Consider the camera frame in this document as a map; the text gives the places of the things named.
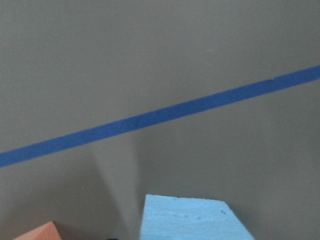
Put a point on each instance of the orange foam block near blue bin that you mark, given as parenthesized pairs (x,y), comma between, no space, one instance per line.
(46,231)

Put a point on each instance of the light blue foam block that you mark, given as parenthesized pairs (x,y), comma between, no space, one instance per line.
(178,218)

